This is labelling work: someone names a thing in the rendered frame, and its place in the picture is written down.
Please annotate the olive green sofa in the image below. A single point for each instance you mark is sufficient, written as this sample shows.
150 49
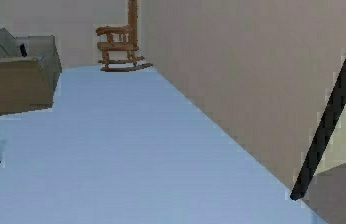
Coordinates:
14 83

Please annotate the brown wooden rocking chair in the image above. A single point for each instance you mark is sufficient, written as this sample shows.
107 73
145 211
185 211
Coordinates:
119 46

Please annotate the black door frame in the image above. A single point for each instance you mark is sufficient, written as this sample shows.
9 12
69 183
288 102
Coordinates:
331 113

